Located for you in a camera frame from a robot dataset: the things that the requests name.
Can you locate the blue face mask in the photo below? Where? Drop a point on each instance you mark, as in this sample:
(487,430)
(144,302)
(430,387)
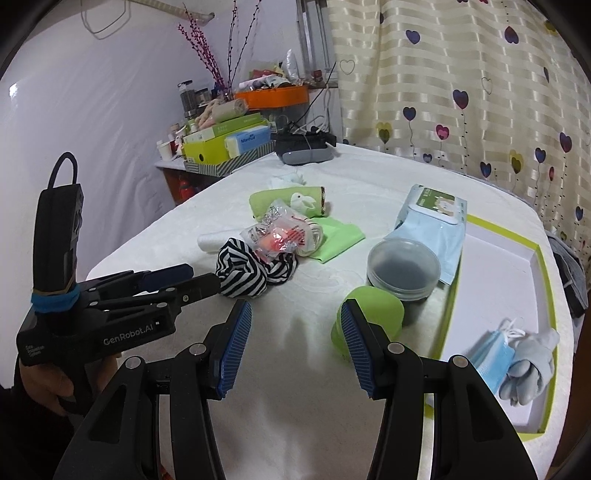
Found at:
(493,354)

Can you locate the person's left hand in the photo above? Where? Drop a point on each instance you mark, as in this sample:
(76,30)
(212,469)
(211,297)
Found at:
(46,384)

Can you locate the green rolled towel with rabbit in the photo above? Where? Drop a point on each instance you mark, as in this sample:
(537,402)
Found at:
(309,201)

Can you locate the pink branch decoration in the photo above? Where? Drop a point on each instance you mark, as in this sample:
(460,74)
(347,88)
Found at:
(222,68)

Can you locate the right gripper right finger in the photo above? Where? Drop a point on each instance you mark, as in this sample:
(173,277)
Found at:
(368,349)

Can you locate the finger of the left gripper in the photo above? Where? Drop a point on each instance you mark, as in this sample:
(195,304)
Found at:
(131,282)
(184,290)

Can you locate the green white shallow box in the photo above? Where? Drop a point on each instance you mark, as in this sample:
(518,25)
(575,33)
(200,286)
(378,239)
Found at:
(501,275)

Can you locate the beige rolled towel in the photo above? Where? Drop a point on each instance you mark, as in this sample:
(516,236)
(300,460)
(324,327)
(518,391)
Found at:
(217,112)

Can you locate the clear bag with orange item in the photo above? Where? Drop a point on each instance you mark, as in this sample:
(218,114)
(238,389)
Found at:
(281,230)

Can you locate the black camera box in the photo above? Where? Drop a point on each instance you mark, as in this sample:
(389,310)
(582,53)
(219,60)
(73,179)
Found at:
(57,225)

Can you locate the flat light green cloth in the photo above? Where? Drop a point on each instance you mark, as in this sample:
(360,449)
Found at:
(338,237)

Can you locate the green lidded jar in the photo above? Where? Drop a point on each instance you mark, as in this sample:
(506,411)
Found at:
(379,307)

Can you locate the grey black VR headset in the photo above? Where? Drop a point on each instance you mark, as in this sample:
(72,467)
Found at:
(302,149)

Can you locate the white crumpled tissue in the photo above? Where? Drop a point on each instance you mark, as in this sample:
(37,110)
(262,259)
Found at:
(289,180)

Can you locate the heart pattern curtain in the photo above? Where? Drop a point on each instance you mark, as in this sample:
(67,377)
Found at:
(485,88)

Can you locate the large black white striped sock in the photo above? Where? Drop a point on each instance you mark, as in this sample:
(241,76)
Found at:
(242,274)

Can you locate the striped cardboard tray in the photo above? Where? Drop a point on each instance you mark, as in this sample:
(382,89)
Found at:
(228,166)

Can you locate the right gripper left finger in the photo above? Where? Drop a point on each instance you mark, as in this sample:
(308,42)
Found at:
(227,345)

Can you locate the blue tissue pack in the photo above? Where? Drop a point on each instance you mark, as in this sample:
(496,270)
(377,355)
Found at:
(243,141)

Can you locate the grey plastic round container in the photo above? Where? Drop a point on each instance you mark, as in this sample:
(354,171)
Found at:
(407,269)

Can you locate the blue wet wipes pack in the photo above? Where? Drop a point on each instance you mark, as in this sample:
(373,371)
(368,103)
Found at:
(438,220)

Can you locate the green storage box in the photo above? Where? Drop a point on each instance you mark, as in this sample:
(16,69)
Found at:
(208,146)

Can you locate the orange tray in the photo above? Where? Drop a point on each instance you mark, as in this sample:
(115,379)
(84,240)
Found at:
(274,98)

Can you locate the dark grey clothing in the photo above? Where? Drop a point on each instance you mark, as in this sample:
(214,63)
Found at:
(572,276)

